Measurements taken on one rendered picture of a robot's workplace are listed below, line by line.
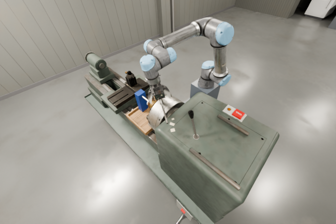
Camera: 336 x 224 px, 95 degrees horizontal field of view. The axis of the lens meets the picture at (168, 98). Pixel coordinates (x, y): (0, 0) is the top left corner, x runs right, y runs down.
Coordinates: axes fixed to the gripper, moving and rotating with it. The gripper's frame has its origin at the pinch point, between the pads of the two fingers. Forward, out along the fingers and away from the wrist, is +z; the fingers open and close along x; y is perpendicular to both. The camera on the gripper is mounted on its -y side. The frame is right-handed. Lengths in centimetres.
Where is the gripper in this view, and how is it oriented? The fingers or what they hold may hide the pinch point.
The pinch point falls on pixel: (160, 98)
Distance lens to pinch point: 103.1
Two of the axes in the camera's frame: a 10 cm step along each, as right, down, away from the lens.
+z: 1.7, 5.9, 7.9
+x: 9.6, -2.8, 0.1
